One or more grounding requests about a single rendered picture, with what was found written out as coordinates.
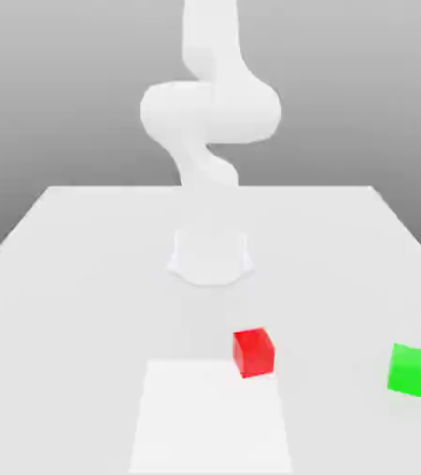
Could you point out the small red cube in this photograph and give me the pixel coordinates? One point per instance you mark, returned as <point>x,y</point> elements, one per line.
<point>254,352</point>

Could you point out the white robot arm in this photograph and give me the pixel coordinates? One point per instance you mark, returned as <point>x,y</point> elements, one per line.
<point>210,111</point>

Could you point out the small green cube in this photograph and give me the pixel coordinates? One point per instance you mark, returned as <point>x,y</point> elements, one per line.
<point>408,370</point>

